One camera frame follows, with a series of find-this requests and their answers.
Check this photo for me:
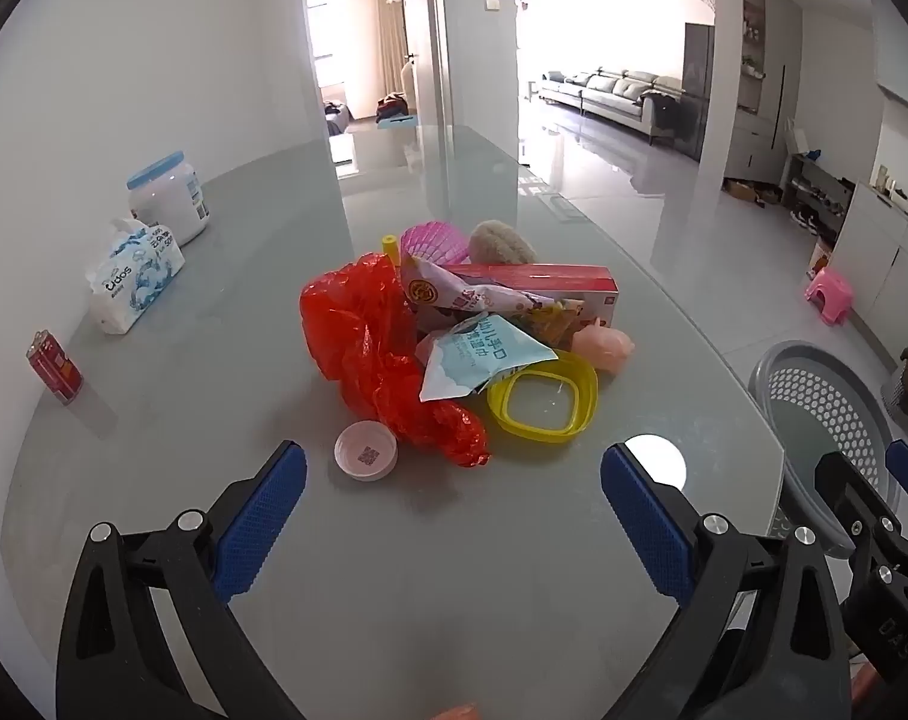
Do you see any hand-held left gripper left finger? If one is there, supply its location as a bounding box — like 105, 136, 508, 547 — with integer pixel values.
55, 441, 309, 720

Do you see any blue white wipe packet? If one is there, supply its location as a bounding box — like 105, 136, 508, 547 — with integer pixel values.
419, 313, 560, 402

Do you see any white door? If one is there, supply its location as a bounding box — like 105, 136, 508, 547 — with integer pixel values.
405, 0, 455, 128

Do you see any shoe rack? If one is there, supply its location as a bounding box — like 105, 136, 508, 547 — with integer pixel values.
784, 154, 856, 237

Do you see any pink plastic brush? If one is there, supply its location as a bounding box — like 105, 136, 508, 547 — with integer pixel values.
400, 221, 470, 265

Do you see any beige fluffy sponge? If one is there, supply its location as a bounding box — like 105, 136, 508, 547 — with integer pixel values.
467, 220, 539, 265

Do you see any white low cabinet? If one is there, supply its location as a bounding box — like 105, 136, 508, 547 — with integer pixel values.
832, 181, 908, 361

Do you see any yellow plastic lid ring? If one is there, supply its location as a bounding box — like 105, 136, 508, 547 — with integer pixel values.
487, 364, 600, 449

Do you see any tall white shelf cabinet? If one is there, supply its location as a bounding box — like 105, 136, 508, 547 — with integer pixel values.
724, 0, 800, 181

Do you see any red plastic bag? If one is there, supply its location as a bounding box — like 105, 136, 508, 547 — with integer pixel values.
299, 253, 492, 468

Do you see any white blue tissue pack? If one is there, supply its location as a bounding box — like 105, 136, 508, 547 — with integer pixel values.
85, 217, 187, 336

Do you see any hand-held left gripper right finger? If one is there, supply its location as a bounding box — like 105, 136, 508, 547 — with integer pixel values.
600, 441, 849, 720

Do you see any pink plastic stool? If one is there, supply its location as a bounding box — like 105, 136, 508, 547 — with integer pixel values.
804, 268, 854, 327

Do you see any red drink can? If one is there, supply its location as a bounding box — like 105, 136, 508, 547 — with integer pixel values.
25, 329, 85, 406

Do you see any pink pig toy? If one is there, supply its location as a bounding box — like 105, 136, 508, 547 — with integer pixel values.
570, 317, 636, 374

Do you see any dark grey refrigerator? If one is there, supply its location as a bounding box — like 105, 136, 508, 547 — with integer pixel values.
681, 22, 716, 162

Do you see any brown snack wrapper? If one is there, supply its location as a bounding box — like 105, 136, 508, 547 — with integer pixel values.
525, 298, 586, 352

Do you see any white jar with blue lid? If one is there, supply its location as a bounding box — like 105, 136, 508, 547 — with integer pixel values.
126, 151, 212, 247

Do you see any grey sofa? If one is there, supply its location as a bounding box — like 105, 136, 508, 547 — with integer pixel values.
538, 67, 684, 145

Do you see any red toothpaste box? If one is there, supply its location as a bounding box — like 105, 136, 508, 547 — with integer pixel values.
443, 264, 620, 297

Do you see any white round lid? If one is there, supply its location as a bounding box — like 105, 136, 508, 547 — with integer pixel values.
623, 435, 686, 494

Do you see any purple white snack wrapper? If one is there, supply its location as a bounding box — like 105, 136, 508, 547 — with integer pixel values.
400, 255, 564, 331

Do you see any beige curtain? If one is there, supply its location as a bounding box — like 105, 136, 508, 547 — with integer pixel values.
371, 0, 408, 117

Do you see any cardboard box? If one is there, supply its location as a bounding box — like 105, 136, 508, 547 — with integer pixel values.
724, 178, 781, 205

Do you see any dark jacket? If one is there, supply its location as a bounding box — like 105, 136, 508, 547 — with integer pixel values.
641, 90, 680, 143

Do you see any grey plastic basket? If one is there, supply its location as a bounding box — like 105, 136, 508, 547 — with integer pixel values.
746, 340, 901, 560

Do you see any pink bottle cap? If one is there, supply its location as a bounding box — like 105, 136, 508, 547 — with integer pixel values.
334, 421, 398, 482

